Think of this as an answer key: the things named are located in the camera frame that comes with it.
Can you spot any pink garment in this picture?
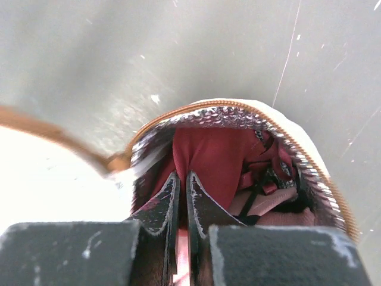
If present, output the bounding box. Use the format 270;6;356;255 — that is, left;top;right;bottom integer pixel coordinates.
228;187;316;226

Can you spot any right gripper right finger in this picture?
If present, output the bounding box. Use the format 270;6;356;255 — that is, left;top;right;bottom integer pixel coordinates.
186;172;371;285

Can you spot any cream round laundry bag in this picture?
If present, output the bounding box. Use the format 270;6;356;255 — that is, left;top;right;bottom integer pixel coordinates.
1;98;358;240

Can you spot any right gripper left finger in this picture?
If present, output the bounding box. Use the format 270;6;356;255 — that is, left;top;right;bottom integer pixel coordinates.
1;172;180;285

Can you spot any maroon bra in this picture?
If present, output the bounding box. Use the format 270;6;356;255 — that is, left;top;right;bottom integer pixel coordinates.
133;128;296;211

